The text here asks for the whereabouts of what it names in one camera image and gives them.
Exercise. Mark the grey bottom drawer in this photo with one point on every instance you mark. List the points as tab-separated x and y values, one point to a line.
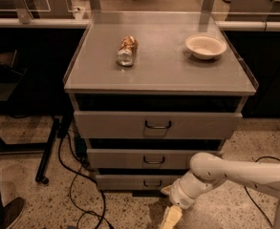
133	182

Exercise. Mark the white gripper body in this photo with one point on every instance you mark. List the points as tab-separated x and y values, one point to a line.
179	196

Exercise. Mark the grey drawer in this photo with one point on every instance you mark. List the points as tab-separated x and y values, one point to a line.
140	159
133	182
169	125

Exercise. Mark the grey drawer cabinet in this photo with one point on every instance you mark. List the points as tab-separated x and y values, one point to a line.
165	77

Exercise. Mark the crushed gold soda can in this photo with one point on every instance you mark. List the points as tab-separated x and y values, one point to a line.
128	51

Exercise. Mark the white paper bowl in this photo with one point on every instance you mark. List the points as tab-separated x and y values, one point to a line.
205	47

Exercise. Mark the grey top drawer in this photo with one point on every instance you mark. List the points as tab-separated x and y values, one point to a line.
169	125

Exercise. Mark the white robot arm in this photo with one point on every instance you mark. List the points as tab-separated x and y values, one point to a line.
208	172

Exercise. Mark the black power strip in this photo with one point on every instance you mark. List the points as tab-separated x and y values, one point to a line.
80	147

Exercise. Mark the black desk frame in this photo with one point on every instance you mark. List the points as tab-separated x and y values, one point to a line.
10	77

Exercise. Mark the white horizontal rail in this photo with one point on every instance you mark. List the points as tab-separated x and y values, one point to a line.
71	23

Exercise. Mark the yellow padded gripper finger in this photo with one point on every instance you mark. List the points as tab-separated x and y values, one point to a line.
171	217

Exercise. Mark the grey middle drawer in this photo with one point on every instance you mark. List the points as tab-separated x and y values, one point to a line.
140	159

